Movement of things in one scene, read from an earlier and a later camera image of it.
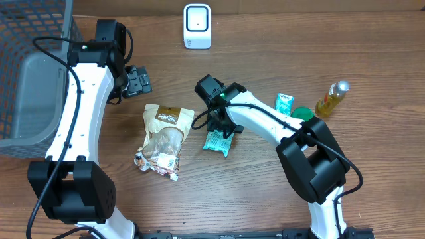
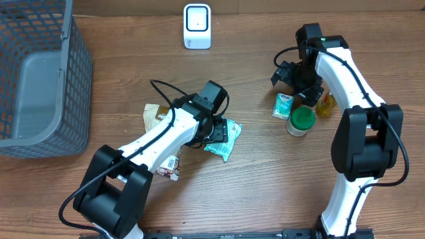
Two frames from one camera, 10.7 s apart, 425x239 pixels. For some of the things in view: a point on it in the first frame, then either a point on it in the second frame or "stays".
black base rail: [352, 233] stays
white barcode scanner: [197, 26] stays
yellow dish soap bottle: [331, 99] stays
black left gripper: [141, 81] to [221, 133]
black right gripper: [220, 125] to [286, 77]
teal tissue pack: [284, 103] stays
